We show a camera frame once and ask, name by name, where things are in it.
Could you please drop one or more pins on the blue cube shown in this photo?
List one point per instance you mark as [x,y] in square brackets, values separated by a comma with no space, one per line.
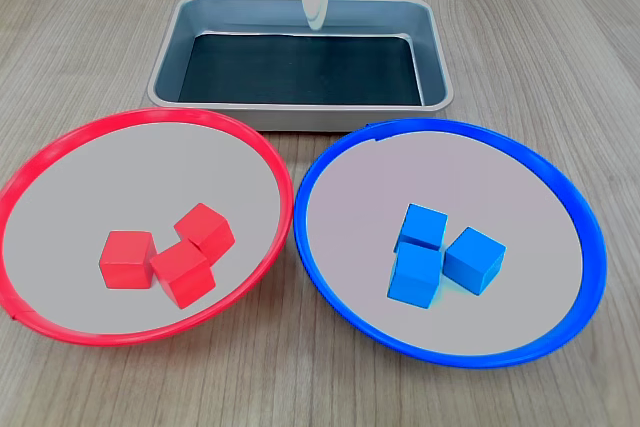
[422,226]
[475,261]
[415,276]

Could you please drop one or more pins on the white plate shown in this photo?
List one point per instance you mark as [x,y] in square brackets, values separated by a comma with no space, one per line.
[100,187]
[450,172]

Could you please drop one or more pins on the red cube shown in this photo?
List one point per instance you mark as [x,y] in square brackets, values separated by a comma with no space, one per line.
[182,274]
[206,227]
[126,261]

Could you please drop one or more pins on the black mat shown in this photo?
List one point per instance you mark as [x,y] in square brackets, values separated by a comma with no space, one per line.
[300,72]

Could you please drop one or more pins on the steel tray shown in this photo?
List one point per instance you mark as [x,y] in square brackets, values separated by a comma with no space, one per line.
[167,54]

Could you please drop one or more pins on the white plate, blue rim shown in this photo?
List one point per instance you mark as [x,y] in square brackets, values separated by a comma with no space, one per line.
[450,172]

